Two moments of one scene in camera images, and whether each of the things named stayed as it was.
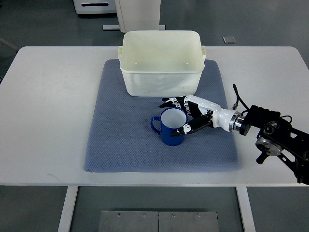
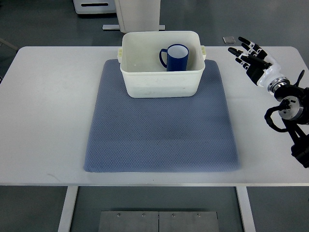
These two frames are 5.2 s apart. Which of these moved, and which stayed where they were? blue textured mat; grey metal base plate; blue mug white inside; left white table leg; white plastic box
Moved: blue mug white inside
Stayed: grey metal base plate; left white table leg; white plastic box; blue textured mat
